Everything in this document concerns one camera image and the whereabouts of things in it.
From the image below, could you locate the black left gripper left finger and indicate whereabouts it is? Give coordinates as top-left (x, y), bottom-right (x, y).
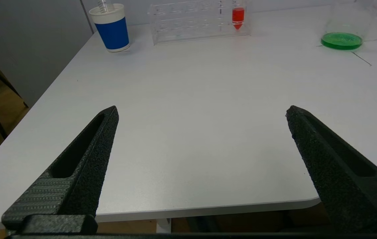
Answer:
top-left (2, 106), bottom-right (120, 230)

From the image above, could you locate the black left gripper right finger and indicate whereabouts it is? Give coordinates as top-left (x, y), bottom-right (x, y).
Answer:
top-left (286, 105), bottom-right (377, 233)

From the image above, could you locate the clear glass beaker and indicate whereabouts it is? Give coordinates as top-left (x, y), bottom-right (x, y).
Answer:
top-left (321, 0), bottom-right (377, 50)

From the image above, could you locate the test tube with red pigment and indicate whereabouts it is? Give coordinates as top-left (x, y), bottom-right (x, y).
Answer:
top-left (232, 0), bottom-right (245, 30)

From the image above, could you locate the white table leg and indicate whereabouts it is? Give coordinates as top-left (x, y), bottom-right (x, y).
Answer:
top-left (156, 218), bottom-right (172, 233)

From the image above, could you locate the blue and white paper cup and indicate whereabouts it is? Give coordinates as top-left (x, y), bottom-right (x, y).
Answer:
top-left (89, 3), bottom-right (131, 53)

